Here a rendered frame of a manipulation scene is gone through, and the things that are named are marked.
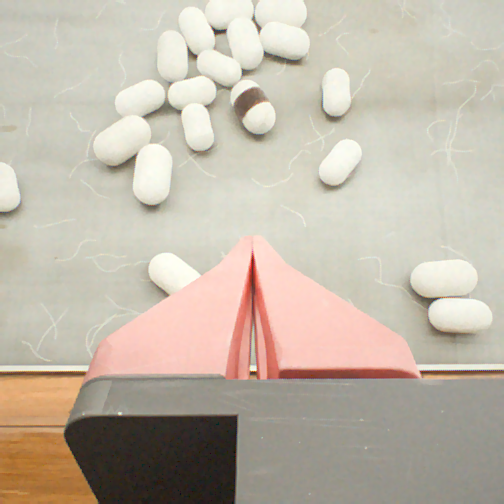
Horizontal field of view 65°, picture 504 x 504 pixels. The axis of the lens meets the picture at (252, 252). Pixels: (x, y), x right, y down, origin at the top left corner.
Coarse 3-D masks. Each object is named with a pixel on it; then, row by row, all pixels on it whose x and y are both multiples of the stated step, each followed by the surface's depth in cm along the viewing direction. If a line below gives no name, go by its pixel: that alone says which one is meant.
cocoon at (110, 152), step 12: (120, 120) 25; (132, 120) 24; (144, 120) 25; (108, 132) 24; (120, 132) 24; (132, 132) 24; (144, 132) 25; (96, 144) 24; (108, 144) 24; (120, 144) 24; (132, 144) 25; (144, 144) 25; (96, 156) 25; (108, 156) 24; (120, 156) 25
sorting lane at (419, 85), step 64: (0, 0) 29; (64, 0) 29; (128, 0) 29; (192, 0) 29; (256, 0) 29; (320, 0) 29; (384, 0) 29; (448, 0) 29; (0, 64) 28; (64, 64) 28; (128, 64) 28; (192, 64) 28; (320, 64) 28; (384, 64) 28; (448, 64) 28; (0, 128) 27; (64, 128) 27; (320, 128) 27; (384, 128) 27; (448, 128) 27; (64, 192) 26; (128, 192) 26; (192, 192) 25; (256, 192) 25; (320, 192) 25; (384, 192) 25; (448, 192) 25; (0, 256) 24; (64, 256) 24; (128, 256) 24; (192, 256) 24; (320, 256) 24; (384, 256) 24; (448, 256) 24; (0, 320) 24; (64, 320) 24; (128, 320) 24; (384, 320) 23
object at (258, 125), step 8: (248, 80) 25; (240, 88) 25; (232, 96) 25; (232, 104) 26; (264, 104) 25; (248, 112) 25; (256, 112) 25; (264, 112) 25; (272, 112) 25; (248, 120) 25; (256, 120) 25; (264, 120) 25; (272, 120) 25; (248, 128) 25; (256, 128) 25; (264, 128) 25
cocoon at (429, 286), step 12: (420, 264) 23; (432, 264) 22; (444, 264) 22; (456, 264) 22; (468, 264) 22; (420, 276) 22; (432, 276) 22; (444, 276) 22; (456, 276) 22; (468, 276) 22; (420, 288) 22; (432, 288) 22; (444, 288) 22; (456, 288) 22; (468, 288) 22
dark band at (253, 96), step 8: (248, 88) 25; (256, 88) 25; (240, 96) 25; (248, 96) 25; (256, 96) 25; (264, 96) 25; (240, 104) 25; (248, 104) 25; (256, 104) 25; (240, 112) 25
